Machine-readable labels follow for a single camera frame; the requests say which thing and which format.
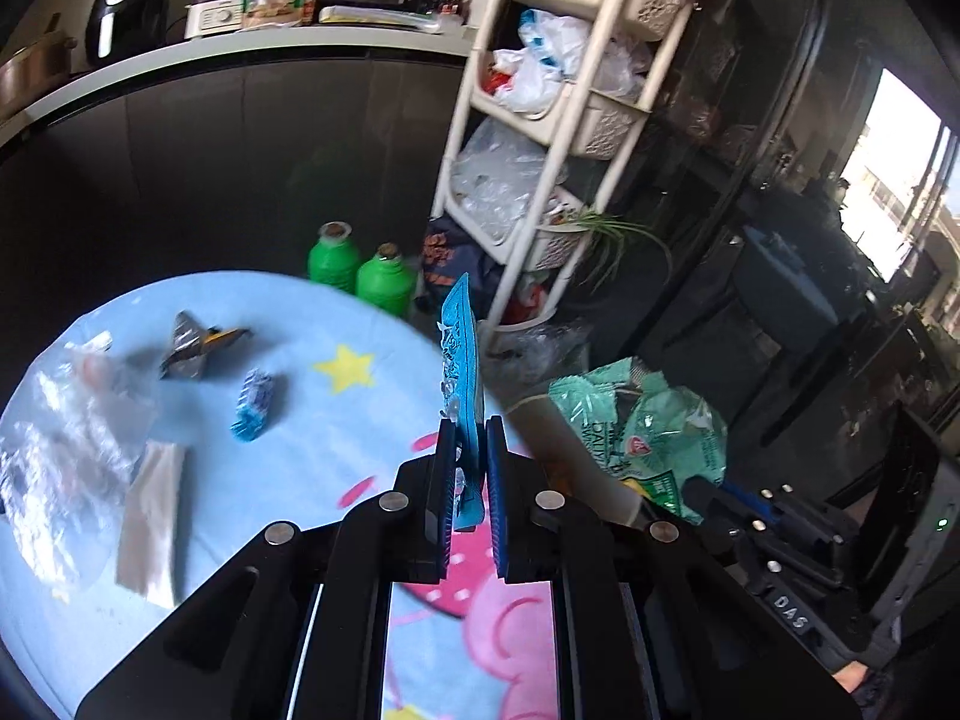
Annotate copper cooking pot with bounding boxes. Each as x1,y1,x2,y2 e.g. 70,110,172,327
0,29,76,122

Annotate clear plastic bag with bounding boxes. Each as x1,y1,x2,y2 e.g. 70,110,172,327
2,332,158,601

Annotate navy shopping bag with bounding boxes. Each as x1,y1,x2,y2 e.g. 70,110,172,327
420,215,503,319

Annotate black air fryer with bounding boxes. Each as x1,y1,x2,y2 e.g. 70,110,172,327
85,0,169,68

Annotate blue cartoon pig tablecloth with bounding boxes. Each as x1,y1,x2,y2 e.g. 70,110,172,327
0,268,562,720

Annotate black yellow snack wrapper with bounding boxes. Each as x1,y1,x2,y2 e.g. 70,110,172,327
160,310,252,380

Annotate green plastic bottle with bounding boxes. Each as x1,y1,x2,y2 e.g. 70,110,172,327
356,242,416,319
308,221,361,294

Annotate green plastic bottle rear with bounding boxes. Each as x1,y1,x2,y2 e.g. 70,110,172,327
308,221,361,294

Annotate green snack wrapper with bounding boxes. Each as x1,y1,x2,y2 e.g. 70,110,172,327
548,358,727,525

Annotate clear plastic bags on rack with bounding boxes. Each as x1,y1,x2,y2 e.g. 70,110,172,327
451,117,547,242

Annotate blue small wrapper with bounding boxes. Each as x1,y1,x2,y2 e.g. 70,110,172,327
438,273,485,532

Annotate green plastic bottle front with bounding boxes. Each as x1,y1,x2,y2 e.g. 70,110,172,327
356,242,416,319

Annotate white trash bin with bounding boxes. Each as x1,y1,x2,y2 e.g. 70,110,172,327
503,392,643,527

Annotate white plastic bags on rack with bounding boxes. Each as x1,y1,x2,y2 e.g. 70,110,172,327
482,8,652,115

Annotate green spider plant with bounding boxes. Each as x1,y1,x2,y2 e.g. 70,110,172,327
550,208,674,289

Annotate white tiered storage rack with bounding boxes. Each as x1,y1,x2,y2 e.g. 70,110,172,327
430,0,695,351

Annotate blue white candy wrapper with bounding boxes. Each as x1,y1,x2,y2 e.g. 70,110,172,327
231,369,275,442

